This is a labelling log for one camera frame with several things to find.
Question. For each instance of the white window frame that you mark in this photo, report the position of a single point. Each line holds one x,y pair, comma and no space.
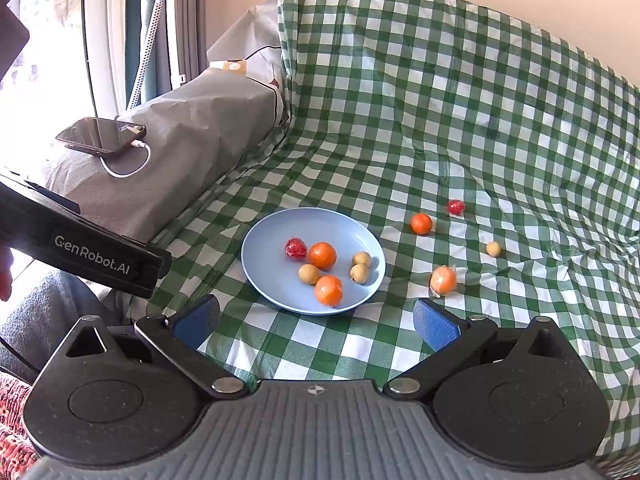
105,35

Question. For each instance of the dark brown board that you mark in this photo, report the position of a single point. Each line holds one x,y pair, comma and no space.
10,30

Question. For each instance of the grey armrest cover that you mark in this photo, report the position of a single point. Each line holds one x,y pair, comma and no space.
200,145

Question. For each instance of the teal cloth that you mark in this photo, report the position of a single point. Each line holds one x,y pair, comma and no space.
137,10

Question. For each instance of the plastic-wrapped large orange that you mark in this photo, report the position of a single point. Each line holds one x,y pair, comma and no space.
443,280

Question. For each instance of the red patterned cloth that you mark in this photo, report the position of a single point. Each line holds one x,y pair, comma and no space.
15,420

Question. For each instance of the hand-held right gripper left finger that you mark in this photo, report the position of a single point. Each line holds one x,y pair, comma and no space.
197,317

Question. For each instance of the beige tape label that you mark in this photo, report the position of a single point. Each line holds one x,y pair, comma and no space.
231,66

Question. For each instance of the white paper cover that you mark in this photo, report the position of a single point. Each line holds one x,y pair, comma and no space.
255,30

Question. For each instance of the grey curtain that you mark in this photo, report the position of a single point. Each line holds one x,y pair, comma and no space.
192,10

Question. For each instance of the light blue plate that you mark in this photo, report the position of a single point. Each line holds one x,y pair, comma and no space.
280,285

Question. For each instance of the red strawberry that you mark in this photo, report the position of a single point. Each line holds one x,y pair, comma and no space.
456,207
295,249

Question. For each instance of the small orange tangerine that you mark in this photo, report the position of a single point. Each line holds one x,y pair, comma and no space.
328,290
322,255
421,223

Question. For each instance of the black smartphone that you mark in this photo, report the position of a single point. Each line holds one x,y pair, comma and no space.
97,135

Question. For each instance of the white perforated pole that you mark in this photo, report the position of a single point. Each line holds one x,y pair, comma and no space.
147,50

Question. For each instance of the green checked tablecloth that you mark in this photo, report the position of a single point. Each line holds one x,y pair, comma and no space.
475,100

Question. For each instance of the beige longan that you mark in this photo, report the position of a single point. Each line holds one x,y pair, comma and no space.
361,258
308,274
359,274
493,248

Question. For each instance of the person's left hand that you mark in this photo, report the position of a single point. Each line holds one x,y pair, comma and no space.
5,275

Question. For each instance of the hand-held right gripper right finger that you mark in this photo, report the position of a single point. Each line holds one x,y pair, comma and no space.
434,322

